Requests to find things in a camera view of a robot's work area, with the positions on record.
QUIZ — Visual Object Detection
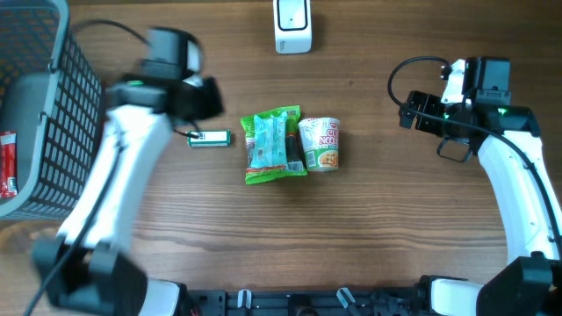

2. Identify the grey plastic shopping basket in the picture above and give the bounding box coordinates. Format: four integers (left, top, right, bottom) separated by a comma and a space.
1, 1, 104, 220

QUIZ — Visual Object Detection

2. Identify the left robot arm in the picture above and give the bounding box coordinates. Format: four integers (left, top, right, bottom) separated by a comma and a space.
32, 27, 223, 315

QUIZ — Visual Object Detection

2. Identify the left camera black cable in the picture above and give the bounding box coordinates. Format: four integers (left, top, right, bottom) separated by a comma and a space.
21, 18, 153, 316

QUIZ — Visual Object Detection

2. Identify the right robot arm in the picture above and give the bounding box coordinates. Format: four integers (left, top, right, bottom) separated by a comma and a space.
387, 56, 561, 315

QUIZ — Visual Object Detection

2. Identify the white barcode scanner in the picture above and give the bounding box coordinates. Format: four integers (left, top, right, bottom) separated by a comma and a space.
272, 0, 313, 54

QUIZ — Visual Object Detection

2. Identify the green snack packet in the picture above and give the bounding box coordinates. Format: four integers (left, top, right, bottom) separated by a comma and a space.
241, 105, 307, 185

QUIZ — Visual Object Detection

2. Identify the cup noodles container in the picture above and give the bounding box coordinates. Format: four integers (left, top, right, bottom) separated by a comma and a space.
298, 118, 340, 172

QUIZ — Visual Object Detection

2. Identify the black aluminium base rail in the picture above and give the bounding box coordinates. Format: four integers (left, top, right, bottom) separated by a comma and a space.
175, 286, 497, 316

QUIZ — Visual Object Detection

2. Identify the green white small box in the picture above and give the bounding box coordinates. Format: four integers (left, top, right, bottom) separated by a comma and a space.
187, 130, 231, 147

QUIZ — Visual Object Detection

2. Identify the red snack packet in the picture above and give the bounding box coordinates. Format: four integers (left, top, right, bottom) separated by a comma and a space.
1, 131, 18, 198

